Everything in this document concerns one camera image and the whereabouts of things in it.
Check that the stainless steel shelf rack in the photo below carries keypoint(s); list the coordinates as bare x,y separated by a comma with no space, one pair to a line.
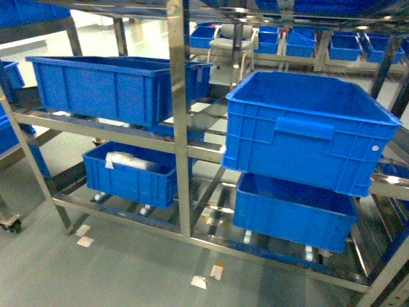
377,278

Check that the long blue bin on shelf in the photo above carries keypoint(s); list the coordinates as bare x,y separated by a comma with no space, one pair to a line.
134,90

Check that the large blue crate on shelf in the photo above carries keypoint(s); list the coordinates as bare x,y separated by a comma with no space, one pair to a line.
309,129

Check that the small lower left blue bin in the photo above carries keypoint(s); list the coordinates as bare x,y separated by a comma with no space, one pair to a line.
157,189

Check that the white wrapped item in bin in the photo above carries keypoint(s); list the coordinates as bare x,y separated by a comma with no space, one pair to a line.
126,159

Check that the white round stool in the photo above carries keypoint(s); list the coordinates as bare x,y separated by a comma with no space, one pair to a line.
240,40

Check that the lower right blue bin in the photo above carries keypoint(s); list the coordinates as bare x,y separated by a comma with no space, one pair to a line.
295,212

